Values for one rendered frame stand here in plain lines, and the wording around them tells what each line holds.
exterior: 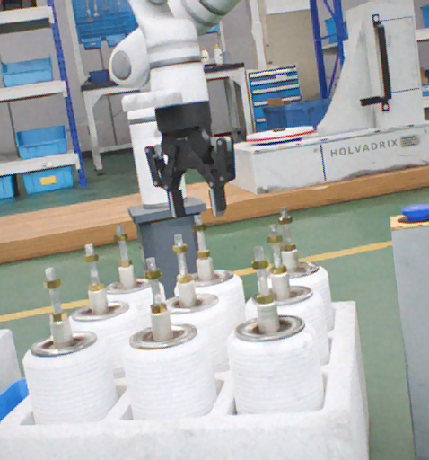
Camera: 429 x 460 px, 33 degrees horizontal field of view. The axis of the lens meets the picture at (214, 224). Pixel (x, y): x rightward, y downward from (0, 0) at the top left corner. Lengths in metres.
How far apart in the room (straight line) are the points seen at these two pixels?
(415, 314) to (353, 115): 2.43
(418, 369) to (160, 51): 0.52
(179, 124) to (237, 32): 8.61
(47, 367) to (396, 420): 0.54
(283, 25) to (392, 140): 4.30
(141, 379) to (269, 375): 0.14
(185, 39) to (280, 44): 6.40
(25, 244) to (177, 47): 2.00
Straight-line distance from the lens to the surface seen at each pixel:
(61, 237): 2.88
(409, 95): 3.31
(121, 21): 6.95
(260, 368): 0.75
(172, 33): 0.97
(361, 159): 3.16
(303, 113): 5.49
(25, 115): 9.29
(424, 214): 0.92
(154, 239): 1.43
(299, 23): 7.43
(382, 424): 1.12
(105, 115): 9.28
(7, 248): 2.90
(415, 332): 0.94
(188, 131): 0.98
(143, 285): 1.04
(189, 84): 0.96
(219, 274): 1.04
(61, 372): 0.81
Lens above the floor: 0.50
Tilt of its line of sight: 10 degrees down
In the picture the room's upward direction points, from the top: 9 degrees counter-clockwise
